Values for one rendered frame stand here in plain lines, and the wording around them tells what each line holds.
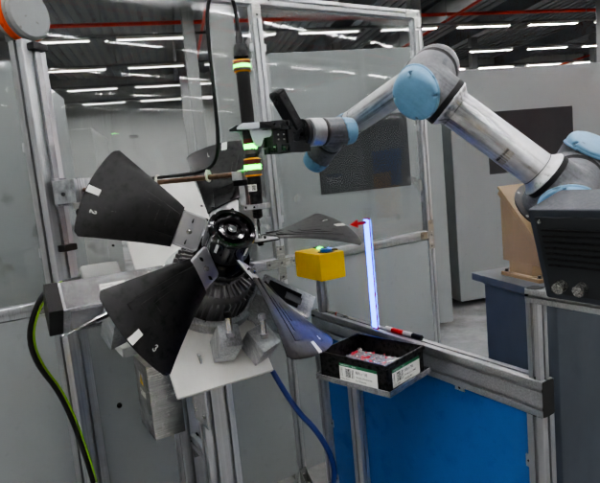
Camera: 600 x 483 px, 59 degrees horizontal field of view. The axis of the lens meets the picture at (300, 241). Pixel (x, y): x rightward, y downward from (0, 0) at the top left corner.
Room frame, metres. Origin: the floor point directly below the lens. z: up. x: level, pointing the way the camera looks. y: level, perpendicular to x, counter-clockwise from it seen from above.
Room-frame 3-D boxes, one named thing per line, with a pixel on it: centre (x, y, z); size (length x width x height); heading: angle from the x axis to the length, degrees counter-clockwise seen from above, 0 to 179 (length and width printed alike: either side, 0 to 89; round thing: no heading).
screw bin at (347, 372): (1.30, -0.15, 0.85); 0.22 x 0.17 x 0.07; 45
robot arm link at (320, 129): (1.45, -0.06, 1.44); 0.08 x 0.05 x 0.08; 30
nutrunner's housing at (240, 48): (1.35, 0.10, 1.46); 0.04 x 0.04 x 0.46
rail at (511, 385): (1.45, -0.26, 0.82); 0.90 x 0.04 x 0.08; 30
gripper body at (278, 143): (1.41, 0.01, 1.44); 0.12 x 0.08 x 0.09; 120
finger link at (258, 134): (1.33, 0.08, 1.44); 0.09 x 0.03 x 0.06; 131
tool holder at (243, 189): (1.35, 0.11, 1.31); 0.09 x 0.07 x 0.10; 65
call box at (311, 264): (1.79, -0.06, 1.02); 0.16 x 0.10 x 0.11; 30
